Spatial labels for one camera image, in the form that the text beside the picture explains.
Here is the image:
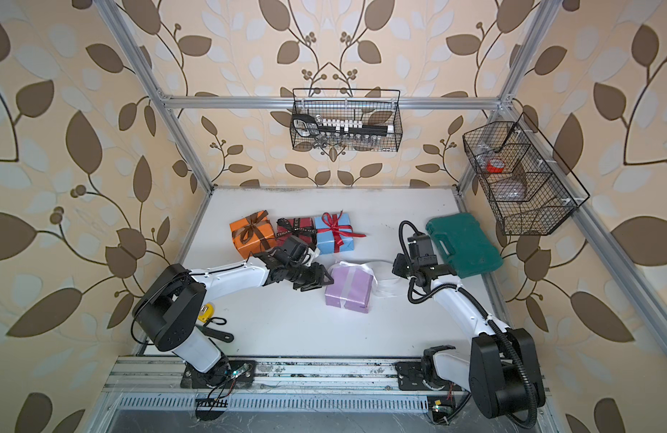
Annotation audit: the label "black wire side basket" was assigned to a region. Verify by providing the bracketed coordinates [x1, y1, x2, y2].
[462, 114, 591, 236]

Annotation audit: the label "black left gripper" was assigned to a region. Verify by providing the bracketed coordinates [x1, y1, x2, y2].
[285, 262, 335, 290]

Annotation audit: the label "green plastic tool case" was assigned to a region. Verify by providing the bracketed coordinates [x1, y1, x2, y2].
[425, 213, 503, 279]

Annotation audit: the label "purple gift box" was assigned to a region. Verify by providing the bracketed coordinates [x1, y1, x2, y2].
[324, 262, 375, 314]

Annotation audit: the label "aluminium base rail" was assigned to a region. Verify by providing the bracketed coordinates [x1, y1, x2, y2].
[102, 355, 551, 415]

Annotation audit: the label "dark red gift box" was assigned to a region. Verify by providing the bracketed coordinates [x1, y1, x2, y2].
[276, 216, 318, 251]

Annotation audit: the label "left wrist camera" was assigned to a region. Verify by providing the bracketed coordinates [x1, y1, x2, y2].
[281, 236, 319, 266]

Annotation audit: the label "orange gift box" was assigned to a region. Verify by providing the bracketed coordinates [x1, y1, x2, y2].
[229, 209, 277, 261]

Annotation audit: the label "yellow tape measure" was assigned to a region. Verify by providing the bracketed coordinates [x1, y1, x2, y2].
[197, 303, 214, 324]

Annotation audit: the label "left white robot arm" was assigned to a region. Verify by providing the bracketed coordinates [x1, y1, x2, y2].
[132, 239, 334, 373]

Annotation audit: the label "black corrugated cable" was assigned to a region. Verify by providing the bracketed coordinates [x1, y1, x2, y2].
[397, 220, 540, 430]

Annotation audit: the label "black wire back basket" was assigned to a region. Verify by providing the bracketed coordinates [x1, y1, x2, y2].
[289, 87, 404, 153]

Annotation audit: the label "brown satin ribbon bow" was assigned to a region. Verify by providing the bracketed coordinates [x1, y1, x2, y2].
[231, 210, 272, 251]

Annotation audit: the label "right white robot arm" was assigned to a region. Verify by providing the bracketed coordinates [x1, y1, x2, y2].
[393, 253, 545, 429]

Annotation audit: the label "white satin ribbon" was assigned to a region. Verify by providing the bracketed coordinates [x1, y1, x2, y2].
[329, 260, 403, 299]

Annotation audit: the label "red item in basket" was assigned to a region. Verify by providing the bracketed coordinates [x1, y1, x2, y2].
[486, 158, 506, 174]

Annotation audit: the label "black handled scissors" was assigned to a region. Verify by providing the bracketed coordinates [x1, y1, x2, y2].
[290, 114, 396, 138]

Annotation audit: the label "red satin ribbon bow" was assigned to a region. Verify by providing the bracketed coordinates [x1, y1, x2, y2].
[315, 209, 367, 254]

